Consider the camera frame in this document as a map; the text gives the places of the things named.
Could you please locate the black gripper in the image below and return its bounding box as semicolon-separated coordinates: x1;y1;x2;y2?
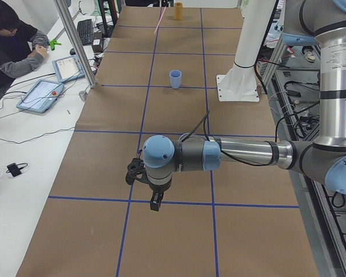
149;184;171;211

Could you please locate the light blue plastic cup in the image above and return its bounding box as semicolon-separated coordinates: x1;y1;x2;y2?
169;69;182;89

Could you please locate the pink chopstick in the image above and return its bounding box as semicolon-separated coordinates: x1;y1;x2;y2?
154;7;167;34

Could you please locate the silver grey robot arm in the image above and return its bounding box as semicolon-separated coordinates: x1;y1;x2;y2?
142;1;346;211

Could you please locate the wooden chopstick holder cup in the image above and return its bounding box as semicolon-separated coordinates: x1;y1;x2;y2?
174;2;183;21

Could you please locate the brown paper table cover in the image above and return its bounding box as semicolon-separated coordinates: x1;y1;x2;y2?
18;8;318;276

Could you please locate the blue teach pendant tablet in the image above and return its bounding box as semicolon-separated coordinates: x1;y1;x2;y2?
16;80;65;114

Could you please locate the black power adapter box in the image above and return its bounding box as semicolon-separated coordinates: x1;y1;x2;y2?
92;38;104;53

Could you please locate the black keyboard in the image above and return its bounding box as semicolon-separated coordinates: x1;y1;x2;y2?
77;19;93;45

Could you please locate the green plastic clamp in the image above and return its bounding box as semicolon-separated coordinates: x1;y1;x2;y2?
49;39;62;51

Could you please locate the seated person in dark vest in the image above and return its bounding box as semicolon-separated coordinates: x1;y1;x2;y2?
0;1;49;95

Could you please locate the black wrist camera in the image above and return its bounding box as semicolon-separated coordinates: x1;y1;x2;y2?
125;158;146;186

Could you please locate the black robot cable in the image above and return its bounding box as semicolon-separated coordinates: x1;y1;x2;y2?
135;100;321;166

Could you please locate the aluminium frame post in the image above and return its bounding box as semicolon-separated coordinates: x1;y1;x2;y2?
54;0;96;88

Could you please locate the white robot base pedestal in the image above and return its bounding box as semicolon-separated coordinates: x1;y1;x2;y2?
216;0;277;102

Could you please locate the small black adapter with cable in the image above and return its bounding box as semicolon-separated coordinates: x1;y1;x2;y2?
6;163;28;177

